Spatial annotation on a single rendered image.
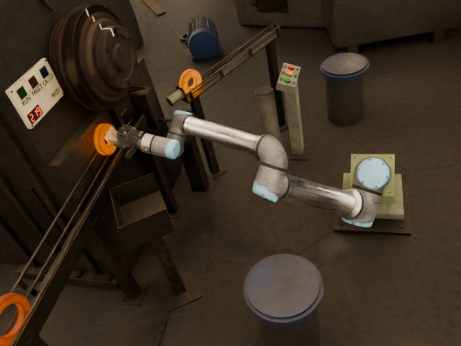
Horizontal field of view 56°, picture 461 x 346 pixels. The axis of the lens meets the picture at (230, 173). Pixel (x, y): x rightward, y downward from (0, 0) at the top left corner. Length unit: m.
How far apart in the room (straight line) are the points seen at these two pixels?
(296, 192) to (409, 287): 0.77
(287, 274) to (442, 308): 0.79
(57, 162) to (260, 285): 1.02
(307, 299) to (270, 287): 0.15
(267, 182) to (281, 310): 0.50
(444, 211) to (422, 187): 0.21
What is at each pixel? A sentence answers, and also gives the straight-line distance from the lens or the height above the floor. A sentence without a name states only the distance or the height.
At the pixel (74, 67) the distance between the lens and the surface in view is 1.98.
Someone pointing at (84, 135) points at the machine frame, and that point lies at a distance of 2.15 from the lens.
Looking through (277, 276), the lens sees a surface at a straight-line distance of 1.82.
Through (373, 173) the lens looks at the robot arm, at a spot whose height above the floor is 0.44.
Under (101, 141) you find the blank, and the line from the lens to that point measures 2.13.
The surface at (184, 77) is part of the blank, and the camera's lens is 2.55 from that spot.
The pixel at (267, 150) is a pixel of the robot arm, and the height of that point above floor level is 0.80.
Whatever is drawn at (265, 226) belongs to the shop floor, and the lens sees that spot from 2.57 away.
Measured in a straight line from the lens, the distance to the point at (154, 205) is 2.00.
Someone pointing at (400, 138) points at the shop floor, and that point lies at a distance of 3.12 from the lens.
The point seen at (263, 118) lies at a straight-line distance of 2.79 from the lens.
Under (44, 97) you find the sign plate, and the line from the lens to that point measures 2.02.
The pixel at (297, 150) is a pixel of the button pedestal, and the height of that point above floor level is 0.05.
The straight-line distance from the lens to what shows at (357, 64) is 3.07.
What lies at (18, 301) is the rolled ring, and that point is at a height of 0.70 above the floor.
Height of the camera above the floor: 1.91
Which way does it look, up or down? 40 degrees down
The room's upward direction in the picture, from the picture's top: 14 degrees counter-clockwise
